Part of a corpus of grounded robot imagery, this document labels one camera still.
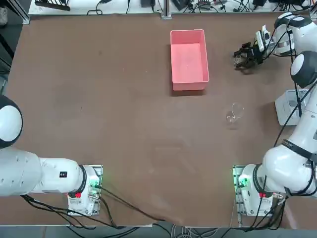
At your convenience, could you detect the pink plastic bin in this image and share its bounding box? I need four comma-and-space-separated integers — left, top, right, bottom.
170, 29, 211, 91

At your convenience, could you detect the aluminium post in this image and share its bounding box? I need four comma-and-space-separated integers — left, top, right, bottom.
161, 0, 172, 20

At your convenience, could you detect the long dark base cable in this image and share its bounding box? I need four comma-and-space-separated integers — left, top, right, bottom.
98, 185, 167, 222

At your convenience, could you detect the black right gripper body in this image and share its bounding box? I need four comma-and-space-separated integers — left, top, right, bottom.
248, 46, 265, 65

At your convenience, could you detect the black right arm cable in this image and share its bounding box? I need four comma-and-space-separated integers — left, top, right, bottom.
264, 14, 317, 149

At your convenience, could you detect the large glass beaker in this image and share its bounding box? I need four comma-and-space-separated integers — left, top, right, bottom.
224, 103, 246, 127

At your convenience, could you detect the aluminium frame rail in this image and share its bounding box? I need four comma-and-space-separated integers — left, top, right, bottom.
4, 0, 31, 25

